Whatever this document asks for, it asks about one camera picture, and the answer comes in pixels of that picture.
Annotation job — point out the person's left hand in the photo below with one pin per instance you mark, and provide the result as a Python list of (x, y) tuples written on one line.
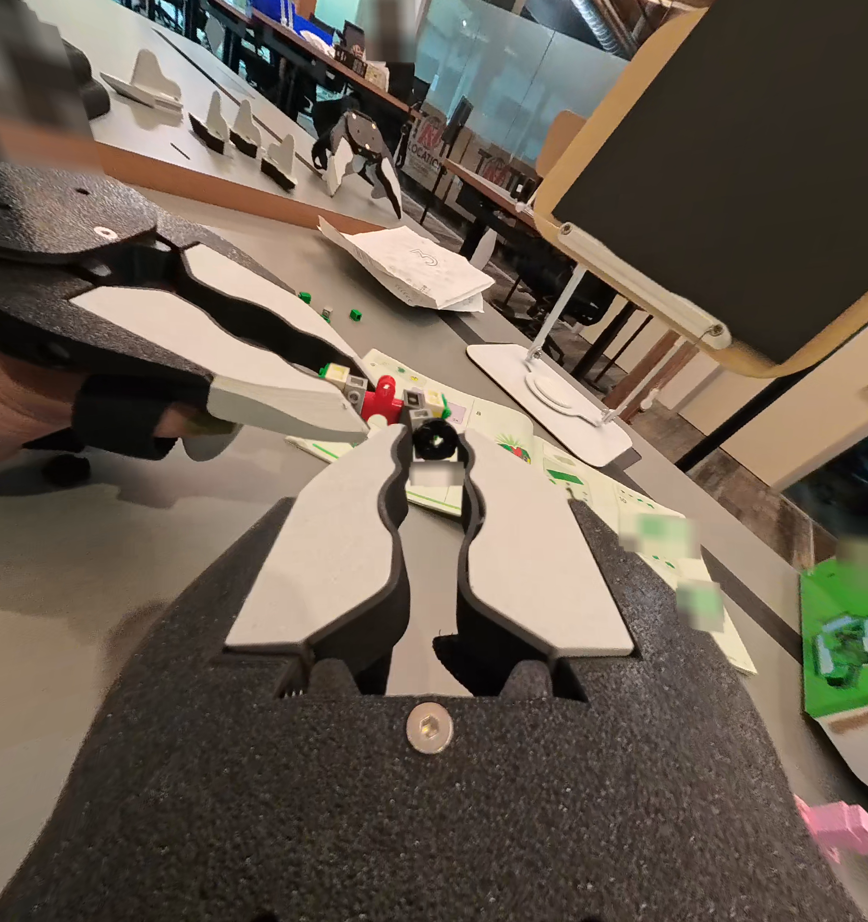
[(16, 403)]

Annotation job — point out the toy brick instruction booklet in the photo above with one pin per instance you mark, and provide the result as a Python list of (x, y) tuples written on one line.
[(599, 497)]

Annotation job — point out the black and white gripper device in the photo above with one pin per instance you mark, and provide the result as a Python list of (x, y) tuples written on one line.
[(362, 155)]

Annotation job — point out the green red toy brick assembly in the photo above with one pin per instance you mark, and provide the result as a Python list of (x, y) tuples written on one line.
[(383, 392)]

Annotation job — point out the green toy brick box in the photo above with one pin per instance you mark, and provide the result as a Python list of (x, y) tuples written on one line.
[(823, 612)]

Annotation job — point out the white cabinet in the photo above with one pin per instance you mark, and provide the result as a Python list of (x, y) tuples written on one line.
[(837, 403)]

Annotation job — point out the long wooden table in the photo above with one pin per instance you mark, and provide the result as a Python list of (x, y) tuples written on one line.
[(318, 61)]

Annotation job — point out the pink toy brick figure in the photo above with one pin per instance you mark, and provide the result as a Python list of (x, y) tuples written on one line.
[(837, 828)]

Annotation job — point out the white paper bag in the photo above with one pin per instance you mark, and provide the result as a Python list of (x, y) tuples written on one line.
[(419, 266)]

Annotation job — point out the small grey wedge part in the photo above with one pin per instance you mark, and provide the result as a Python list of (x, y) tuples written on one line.
[(246, 133), (281, 162), (214, 126)]

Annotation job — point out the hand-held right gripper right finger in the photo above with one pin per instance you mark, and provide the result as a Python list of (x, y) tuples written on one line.
[(542, 554)]

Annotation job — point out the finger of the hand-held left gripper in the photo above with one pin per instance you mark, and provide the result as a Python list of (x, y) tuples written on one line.
[(261, 295), (225, 353)]

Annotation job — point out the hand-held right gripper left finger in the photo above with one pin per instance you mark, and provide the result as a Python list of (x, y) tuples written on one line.
[(326, 547)]

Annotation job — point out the large grey wedge part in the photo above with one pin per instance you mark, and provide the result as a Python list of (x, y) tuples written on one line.
[(149, 83)]

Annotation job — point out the black round toy brick piece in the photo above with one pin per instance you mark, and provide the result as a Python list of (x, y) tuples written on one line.
[(434, 436)]

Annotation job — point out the black office chair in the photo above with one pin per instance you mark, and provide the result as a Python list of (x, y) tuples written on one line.
[(549, 281)]

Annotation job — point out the black panel on white stand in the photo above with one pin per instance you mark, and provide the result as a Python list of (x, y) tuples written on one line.
[(729, 180)]

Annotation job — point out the grey desk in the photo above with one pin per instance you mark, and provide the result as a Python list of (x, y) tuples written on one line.
[(81, 576)]

